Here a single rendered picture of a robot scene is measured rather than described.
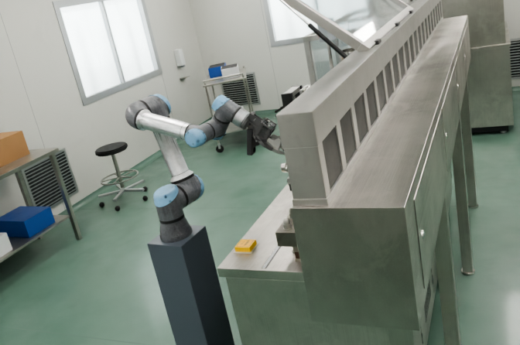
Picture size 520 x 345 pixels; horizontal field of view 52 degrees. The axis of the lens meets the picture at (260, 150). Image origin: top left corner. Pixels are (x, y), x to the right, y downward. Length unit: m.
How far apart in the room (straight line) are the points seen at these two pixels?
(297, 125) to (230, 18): 7.18
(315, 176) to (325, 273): 0.23
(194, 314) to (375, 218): 1.58
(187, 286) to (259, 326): 0.45
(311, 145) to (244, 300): 1.17
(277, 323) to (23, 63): 4.31
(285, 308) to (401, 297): 0.95
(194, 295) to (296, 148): 1.49
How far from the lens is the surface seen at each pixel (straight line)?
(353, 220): 1.15
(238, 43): 8.26
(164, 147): 2.49
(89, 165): 6.33
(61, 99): 6.11
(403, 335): 1.38
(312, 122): 1.10
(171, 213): 2.42
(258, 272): 2.07
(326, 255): 1.21
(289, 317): 2.14
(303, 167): 1.14
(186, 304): 2.58
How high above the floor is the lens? 1.92
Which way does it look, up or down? 17 degrees down
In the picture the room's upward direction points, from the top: 12 degrees counter-clockwise
